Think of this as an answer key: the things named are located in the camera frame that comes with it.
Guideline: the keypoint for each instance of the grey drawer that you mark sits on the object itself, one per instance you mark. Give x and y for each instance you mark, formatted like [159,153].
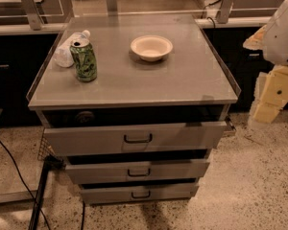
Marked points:
[138,129]
[137,166]
[137,191]

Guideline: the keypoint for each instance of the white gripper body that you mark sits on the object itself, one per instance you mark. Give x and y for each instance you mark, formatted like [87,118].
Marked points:
[282,40]

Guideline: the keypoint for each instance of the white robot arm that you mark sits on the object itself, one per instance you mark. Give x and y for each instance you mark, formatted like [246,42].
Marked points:
[271,89]

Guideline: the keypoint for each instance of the grey middle drawer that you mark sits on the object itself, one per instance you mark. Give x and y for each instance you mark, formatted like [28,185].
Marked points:
[137,166]

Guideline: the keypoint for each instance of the black metal stand leg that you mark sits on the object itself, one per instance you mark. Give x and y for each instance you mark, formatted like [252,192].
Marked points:
[50,163]

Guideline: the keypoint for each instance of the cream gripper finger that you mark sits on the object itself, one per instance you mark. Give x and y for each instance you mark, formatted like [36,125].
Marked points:
[270,94]
[254,42]

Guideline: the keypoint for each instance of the grey metal drawer cabinet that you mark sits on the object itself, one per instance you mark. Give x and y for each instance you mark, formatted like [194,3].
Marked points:
[192,74]

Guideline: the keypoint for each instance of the right metal railing post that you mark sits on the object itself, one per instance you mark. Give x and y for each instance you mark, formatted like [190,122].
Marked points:
[223,12]

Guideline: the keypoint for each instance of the white bowl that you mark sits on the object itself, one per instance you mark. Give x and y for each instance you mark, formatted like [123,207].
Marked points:
[151,48]

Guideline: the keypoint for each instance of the round object inside top drawer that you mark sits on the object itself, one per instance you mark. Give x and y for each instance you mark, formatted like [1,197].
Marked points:
[84,117]

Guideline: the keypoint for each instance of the grey bottom drawer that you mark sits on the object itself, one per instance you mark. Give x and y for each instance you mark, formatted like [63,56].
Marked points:
[137,191]

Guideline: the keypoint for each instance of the grey top drawer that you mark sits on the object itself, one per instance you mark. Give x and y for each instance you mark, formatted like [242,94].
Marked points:
[138,129]

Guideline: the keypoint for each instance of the left metal railing post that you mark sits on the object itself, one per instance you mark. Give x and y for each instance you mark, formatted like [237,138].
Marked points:
[29,6]

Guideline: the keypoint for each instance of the clear plastic water bottle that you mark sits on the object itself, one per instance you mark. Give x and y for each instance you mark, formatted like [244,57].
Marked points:
[62,55]

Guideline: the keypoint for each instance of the green soda can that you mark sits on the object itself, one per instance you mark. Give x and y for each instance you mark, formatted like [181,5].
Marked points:
[84,59]

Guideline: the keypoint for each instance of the wire mesh basket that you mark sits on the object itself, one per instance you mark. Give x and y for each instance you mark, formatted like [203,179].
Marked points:
[45,149]

